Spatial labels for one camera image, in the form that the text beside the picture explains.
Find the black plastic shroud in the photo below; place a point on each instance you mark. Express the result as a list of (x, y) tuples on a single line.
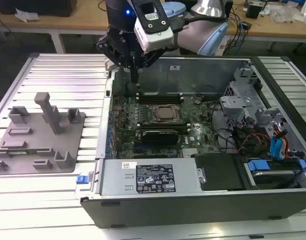
[(217, 172)]

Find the crumpled white paper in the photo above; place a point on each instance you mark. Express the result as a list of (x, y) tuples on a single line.
[(26, 15)]

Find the black open PC case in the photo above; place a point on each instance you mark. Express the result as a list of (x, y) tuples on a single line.
[(167, 212)]

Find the silver coin battery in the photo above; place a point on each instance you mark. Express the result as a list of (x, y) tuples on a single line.
[(198, 101)]

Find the silver chipset heatsink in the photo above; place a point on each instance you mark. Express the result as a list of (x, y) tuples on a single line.
[(189, 151)]

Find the black box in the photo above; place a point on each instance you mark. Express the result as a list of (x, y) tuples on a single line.
[(38, 7)]

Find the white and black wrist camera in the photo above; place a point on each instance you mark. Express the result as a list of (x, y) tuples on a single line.
[(152, 37)]

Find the wooden desk white frame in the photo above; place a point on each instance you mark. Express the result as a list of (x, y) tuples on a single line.
[(68, 23)]

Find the silver metal drive cage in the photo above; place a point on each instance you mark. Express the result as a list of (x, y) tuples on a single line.
[(240, 100)]

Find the clear plastic bags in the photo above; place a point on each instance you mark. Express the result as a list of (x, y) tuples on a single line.
[(281, 17)]

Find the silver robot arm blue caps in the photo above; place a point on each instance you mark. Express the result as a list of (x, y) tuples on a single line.
[(192, 35)]

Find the hard disk in blue carrier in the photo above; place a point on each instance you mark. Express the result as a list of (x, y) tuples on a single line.
[(258, 166)]

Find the silver CPU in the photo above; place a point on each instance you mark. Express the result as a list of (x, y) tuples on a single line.
[(166, 112)]

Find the silver power supply with label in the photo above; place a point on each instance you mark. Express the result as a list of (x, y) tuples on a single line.
[(117, 177)]

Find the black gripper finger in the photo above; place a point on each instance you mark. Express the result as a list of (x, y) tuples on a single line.
[(106, 47), (151, 58)]

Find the black RAM slot bank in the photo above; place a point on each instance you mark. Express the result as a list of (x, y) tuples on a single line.
[(162, 123), (157, 98)]

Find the grey parts rack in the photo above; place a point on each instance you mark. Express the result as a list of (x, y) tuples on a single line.
[(43, 140)]

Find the green motherboard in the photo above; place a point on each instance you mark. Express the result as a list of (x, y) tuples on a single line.
[(205, 125)]

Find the blue case latch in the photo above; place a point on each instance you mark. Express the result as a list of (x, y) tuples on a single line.
[(82, 180)]

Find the grey case hinge bracket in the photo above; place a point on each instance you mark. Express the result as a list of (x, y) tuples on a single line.
[(109, 65)]

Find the black graphics card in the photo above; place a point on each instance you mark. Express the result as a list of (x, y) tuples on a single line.
[(159, 137)]

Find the small black device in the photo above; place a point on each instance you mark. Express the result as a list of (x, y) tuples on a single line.
[(253, 11)]

